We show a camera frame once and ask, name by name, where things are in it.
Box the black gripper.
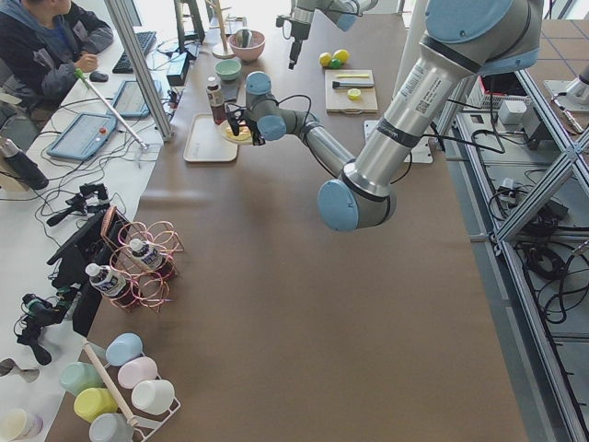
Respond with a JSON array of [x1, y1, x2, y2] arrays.
[[275, 15, 311, 69], [225, 104, 266, 145]]

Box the white round plate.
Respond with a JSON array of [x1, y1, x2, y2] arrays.
[[218, 121, 253, 145]]

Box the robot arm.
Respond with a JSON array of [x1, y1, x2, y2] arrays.
[[228, 0, 543, 231], [275, 0, 378, 70]]

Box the cream rabbit tray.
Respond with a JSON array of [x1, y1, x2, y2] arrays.
[[183, 113, 239, 163]]

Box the yellow lemon upper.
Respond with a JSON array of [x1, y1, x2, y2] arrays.
[[318, 52, 332, 67]]

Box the yellow lemon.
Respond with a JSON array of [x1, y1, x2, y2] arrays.
[[333, 49, 350, 64], [318, 52, 332, 67]]

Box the grey folded cloth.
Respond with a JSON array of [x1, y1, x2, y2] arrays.
[[221, 82, 240, 103]]

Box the green lime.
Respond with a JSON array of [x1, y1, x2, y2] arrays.
[[329, 59, 343, 69]]

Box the yellow lemon lower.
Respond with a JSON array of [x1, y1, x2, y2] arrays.
[[333, 49, 350, 64]]

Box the pink ice bowl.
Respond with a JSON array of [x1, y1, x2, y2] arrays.
[[228, 29, 265, 63]]

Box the steel ice scoop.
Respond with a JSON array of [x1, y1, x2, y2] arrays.
[[235, 28, 254, 48]]

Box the yellow plastic knife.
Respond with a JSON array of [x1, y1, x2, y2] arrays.
[[335, 73, 371, 79]]

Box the dark tea bottle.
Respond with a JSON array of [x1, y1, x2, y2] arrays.
[[206, 76, 226, 125]]

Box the mint green bowl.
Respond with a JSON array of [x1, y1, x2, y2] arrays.
[[214, 59, 242, 81]]

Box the half lemon slice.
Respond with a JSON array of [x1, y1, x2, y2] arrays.
[[347, 88, 362, 100]]

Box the blue teach pendant far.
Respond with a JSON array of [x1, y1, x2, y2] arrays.
[[111, 80, 150, 119]]

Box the blue teach pendant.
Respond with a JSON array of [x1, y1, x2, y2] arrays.
[[111, 80, 150, 119], [47, 112, 118, 161]]

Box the black keyboard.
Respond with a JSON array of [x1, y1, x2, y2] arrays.
[[111, 30, 158, 76]]

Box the blue teach pendant near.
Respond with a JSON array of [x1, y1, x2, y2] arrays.
[[47, 112, 118, 161]]

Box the seated person in jacket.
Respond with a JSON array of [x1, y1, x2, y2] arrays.
[[0, 0, 115, 110]]

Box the black thermos flask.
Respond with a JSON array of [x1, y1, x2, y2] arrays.
[[1, 137, 49, 190]]

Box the blue plastic cup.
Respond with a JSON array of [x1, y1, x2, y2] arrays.
[[106, 332, 144, 366]]

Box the pink plastic cup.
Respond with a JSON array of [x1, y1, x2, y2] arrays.
[[118, 356, 157, 389]]

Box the white plastic cup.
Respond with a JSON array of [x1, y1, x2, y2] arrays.
[[132, 379, 175, 415]]

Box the green plastic cup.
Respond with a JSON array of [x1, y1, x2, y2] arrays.
[[59, 362, 104, 396]]

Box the yellow plastic cup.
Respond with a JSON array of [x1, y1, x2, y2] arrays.
[[74, 388, 119, 423]]

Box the grey plastic cup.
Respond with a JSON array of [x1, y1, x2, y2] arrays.
[[89, 413, 133, 442]]

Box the cream plastic cup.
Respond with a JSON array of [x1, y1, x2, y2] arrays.
[[1, 408, 43, 441]]

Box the bottle in wire rack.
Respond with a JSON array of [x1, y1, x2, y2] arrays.
[[129, 238, 176, 280]]

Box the copper wire bottle rack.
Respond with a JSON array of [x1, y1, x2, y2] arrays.
[[100, 207, 184, 312]]

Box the white wire cup rack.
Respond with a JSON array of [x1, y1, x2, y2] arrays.
[[82, 340, 181, 441]]

